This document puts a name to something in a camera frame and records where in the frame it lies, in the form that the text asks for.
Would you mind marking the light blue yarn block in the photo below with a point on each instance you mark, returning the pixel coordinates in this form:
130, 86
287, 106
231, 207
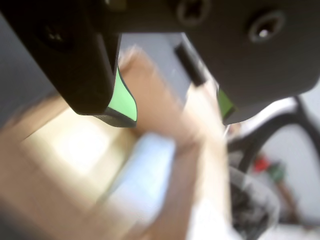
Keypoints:
147, 175

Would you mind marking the grey table mat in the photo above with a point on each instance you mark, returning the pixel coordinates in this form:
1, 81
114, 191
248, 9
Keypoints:
155, 57

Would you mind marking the brown cardboard box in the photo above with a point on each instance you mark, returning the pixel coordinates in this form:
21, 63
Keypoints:
50, 205

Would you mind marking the pale yellow paper sheet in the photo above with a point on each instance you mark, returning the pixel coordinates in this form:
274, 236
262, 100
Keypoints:
75, 145

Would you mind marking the black bar object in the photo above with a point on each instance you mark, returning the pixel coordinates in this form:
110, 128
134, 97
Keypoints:
191, 65

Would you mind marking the clear container dark bits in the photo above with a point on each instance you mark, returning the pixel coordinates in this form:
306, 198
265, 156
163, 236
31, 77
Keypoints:
250, 205

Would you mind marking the black curved chair frame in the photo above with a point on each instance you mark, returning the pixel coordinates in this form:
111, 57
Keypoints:
265, 120

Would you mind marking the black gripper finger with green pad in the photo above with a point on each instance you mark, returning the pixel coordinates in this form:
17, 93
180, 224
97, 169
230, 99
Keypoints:
262, 65
70, 62

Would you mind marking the red and green object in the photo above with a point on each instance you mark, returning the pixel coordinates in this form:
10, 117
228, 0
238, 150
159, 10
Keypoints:
270, 167

